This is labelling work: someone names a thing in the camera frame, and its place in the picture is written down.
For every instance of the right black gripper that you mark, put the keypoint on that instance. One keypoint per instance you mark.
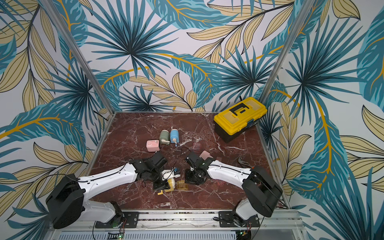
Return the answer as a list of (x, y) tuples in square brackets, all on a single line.
[(193, 176)]

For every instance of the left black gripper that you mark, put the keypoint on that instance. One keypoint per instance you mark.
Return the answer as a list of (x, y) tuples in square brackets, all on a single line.
[(163, 185)]

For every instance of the yellow pencil sharpener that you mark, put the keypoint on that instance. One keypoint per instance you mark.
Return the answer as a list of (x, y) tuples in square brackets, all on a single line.
[(168, 187)]

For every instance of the blue pencil sharpener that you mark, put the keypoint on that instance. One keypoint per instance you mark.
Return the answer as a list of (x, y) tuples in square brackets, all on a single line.
[(174, 137)]

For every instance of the green pencil sharpener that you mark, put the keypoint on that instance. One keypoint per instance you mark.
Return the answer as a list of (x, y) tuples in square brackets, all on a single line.
[(164, 137)]

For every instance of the yellow transparent tray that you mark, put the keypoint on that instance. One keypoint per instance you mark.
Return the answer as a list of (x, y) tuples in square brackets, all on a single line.
[(182, 186)]

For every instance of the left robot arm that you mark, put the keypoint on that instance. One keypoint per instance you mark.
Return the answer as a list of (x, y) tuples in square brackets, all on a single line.
[(71, 199)]

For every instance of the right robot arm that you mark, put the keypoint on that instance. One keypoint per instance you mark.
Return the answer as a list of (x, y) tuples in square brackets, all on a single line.
[(261, 190)]

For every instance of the pink sharpener right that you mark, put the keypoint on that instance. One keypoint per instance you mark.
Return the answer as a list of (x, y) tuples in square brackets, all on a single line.
[(205, 155)]

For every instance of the pink sharpener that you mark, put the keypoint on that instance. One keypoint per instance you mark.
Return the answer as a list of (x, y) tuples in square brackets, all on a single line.
[(153, 145), (205, 155)]

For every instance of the clear pink tray back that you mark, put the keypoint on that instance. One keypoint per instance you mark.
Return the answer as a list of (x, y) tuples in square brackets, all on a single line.
[(196, 147)]

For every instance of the pink sharpener back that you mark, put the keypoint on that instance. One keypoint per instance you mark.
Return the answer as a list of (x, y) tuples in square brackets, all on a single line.
[(153, 145)]

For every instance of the yellow black toolbox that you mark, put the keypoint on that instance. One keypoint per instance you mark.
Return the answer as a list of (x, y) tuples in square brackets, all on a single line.
[(233, 121)]

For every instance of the aluminium front rail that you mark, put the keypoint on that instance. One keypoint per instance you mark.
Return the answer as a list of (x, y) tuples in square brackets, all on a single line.
[(189, 224)]

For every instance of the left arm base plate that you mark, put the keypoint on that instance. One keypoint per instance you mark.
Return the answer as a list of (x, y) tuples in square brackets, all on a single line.
[(128, 220)]

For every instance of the orange handled pliers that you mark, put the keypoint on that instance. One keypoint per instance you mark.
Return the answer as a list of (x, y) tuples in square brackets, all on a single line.
[(244, 164)]

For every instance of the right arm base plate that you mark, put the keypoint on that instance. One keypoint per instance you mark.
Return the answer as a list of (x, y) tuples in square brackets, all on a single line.
[(229, 219)]

